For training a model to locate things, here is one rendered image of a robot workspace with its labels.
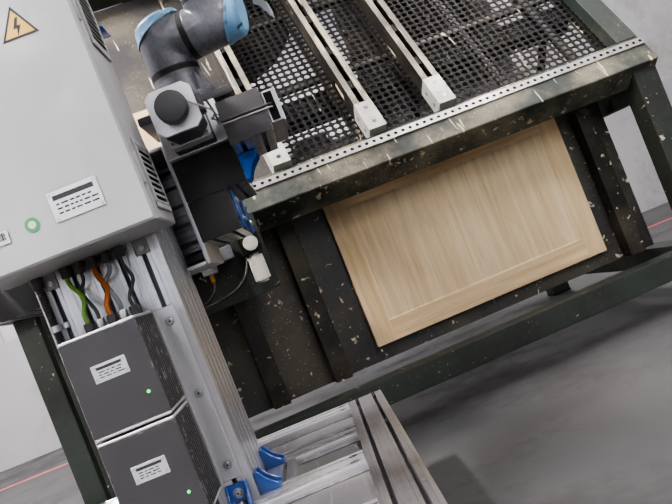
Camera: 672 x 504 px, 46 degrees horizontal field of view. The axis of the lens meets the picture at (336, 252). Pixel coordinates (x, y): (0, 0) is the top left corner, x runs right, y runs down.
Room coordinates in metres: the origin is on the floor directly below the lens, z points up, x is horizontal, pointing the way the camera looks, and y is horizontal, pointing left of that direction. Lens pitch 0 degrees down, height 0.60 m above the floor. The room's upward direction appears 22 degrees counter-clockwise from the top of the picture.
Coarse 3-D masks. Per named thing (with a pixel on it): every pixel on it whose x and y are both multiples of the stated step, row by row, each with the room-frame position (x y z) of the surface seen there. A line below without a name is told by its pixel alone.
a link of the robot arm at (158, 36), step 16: (160, 16) 1.82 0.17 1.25; (176, 16) 1.82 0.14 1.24; (144, 32) 1.83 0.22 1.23; (160, 32) 1.82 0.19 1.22; (176, 32) 1.81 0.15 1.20; (144, 48) 1.84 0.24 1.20; (160, 48) 1.82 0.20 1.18; (176, 48) 1.82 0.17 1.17; (192, 48) 1.83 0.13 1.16; (160, 64) 1.83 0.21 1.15
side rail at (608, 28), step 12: (564, 0) 2.91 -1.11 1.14; (576, 0) 2.84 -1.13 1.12; (588, 0) 2.84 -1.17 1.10; (600, 0) 2.84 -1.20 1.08; (576, 12) 2.87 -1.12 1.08; (588, 12) 2.81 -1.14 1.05; (600, 12) 2.80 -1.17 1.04; (612, 12) 2.80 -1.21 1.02; (588, 24) 2.83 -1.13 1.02; (600, 24) 2.77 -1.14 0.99; (612, 24) 2.76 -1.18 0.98; (624, 24) 2.76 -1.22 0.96; (600, 36) 2.79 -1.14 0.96; (612, 36) 2.73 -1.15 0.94; (624, 36) 2.73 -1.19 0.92
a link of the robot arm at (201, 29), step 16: (192, 0) 1.80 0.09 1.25; (208, 0) 1.79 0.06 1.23; (224, 0) 1.79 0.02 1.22; (240, 0) 1.85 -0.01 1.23; (192, 16) 1.81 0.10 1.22; (208, 16) 1.80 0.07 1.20; (224, 16) 1.79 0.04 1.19; (240, 16) 1.81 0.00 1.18; (192, 32) 1.81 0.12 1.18; (208, 32) 1.81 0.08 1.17; (224, 32) 1.81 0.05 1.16; (240, 32) 1.82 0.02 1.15; (208, 48) 1.84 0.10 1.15
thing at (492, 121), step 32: (608, 64) 2.66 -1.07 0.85; (640, 64) 2.65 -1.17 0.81; (480, 96) 2.62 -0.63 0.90; (512, 96) 2.61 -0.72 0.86; (544, 96) 2.60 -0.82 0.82; (576, 96) 2.64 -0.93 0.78; (608, 96) 2.72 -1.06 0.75; (448, 128) 2.55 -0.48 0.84; (480, 128) 2.56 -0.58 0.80; (512, 128) 2.63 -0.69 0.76; (352, 160) 2.50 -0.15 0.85; (384, 160) 2.49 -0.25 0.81; (416, 160) 2.55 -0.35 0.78; (256, 192) 2.46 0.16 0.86; (288, 192) 2.45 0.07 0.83; (320, 192) 2.47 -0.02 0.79; (352, 192) 2.54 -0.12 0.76
